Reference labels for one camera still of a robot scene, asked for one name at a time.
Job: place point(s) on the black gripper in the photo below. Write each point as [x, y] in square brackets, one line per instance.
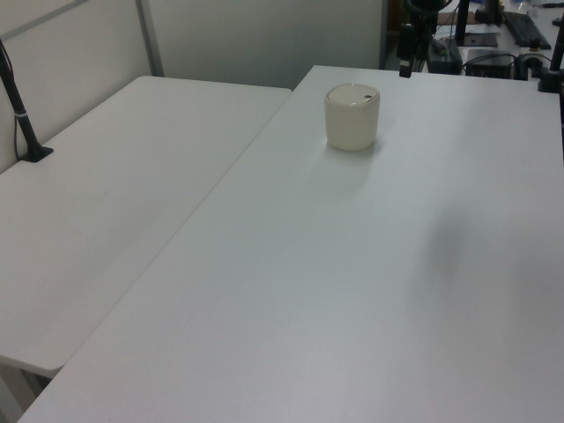
[406, 42]

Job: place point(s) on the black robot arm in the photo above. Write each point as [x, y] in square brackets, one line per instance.
[423, 5]

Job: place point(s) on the cream round trash bin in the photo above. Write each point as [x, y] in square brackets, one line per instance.
[351, 123]

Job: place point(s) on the black monitor stand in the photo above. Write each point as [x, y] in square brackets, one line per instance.
[471, 31]

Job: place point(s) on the black electronics box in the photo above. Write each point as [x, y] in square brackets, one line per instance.
[489, 61]

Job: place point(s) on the black keyboard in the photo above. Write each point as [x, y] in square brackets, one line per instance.
[526, 28]

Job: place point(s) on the black camera pole with clamp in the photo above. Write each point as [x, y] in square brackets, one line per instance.
[556, 53]
[20, 110]

